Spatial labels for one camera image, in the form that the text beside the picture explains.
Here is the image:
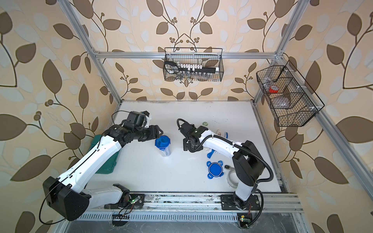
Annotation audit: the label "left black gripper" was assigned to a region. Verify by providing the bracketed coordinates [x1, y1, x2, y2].
[132, 124, 164, 140]

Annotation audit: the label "blue lid of cup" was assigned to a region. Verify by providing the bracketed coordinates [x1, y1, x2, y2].
[155, 136, 171, 150]
[207, 161, 224, 179]

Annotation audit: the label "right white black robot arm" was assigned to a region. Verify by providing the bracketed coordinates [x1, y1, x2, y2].
[176, 118, 274, 210]

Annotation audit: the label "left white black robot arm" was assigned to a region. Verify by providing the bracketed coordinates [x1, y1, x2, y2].
[43, 125, 163, 221]

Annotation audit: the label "left clear toiletry cup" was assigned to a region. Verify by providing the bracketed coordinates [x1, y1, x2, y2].
[159, 145, 171, 157]

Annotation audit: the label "clear tape roll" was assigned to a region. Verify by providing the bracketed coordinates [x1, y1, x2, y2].
[227, 170, 240, 189]

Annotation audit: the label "red item in basket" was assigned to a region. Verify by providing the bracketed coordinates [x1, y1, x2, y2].
[268, 85, 279, 94]

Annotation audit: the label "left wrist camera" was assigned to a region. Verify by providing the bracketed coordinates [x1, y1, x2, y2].
[126, 111, 151, 128]

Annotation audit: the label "black handled scissors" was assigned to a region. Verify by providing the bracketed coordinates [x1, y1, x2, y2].
[163, 61, 181, 74]

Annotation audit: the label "white black socket rail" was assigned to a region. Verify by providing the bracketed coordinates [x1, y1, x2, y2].
[177, 62, 220, 74]

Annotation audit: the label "back black wire basket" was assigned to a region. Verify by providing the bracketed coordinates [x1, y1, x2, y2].
[163, 47, 224, 83]

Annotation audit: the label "black wire basket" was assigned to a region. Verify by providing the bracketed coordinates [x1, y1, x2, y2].
[163, 47, 224, 83]
[256, 61, 325, 127]

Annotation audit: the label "aluminium front rail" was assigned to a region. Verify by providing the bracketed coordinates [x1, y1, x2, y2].
[62, 191, 304, 213]

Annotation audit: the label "right black wire basket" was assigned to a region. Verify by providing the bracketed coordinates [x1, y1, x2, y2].
[256, 61, 325, 127]

